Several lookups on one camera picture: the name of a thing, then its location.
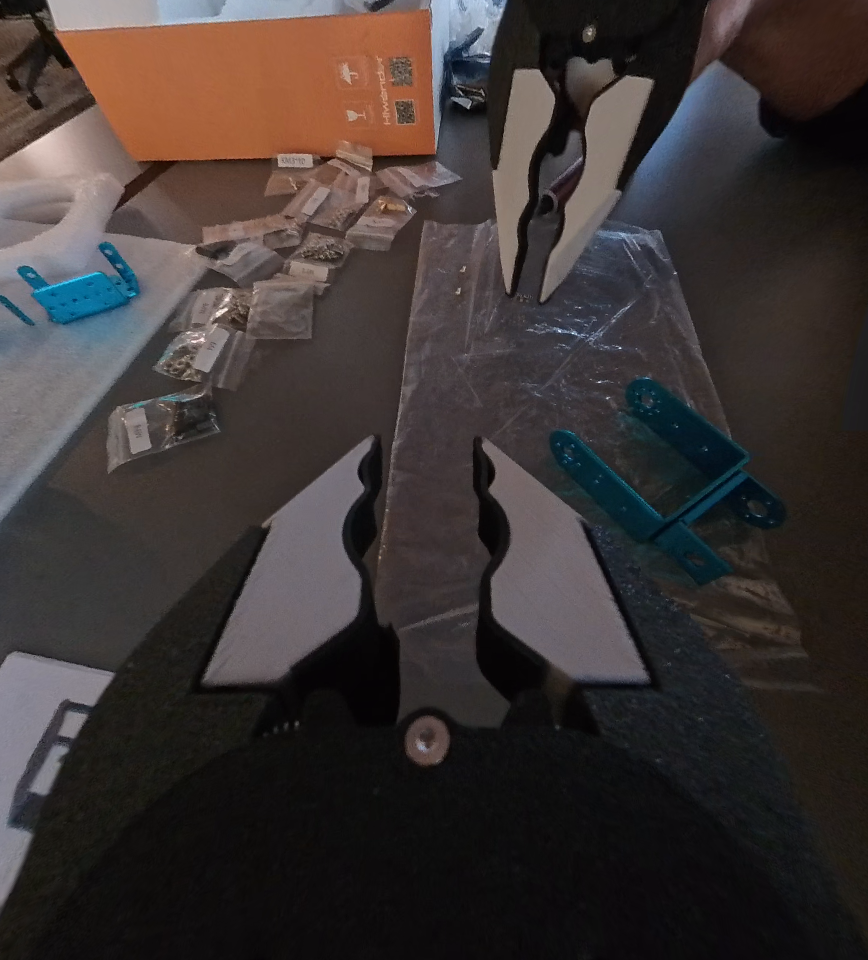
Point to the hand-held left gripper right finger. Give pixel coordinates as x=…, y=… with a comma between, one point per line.
x=569, y=592

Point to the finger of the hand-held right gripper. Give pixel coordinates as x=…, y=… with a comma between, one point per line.
x=520, y=135
x=614, y=142

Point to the short-legged blue U bracket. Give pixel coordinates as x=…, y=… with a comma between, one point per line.
x=696, y=559

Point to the dark plastic parts bag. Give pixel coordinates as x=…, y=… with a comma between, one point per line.
x=471, y=82

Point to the red electric screwdriver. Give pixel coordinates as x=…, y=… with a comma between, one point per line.
x=565, y=191

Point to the black office chair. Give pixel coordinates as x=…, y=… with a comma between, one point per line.
x=36, y=52

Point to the white foam sheet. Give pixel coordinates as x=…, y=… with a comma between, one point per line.
x=43, y=390

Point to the orange and white cardboard box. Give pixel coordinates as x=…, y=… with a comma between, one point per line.
x=216, y=82

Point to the pile of small screw bags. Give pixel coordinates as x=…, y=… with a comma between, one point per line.
x=284, y=300

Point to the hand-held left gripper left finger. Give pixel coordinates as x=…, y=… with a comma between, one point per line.
x=291, y=592

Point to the person's right forearm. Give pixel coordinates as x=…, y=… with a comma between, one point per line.
x=779, y=45

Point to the long-legged blue U bracket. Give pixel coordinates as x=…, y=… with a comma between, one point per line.
x=693, y=435

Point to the blue flat plate bracket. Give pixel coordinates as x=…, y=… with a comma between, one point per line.
x=77, y=296

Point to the clear plastic bag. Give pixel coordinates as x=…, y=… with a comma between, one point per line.
x=554, y=360

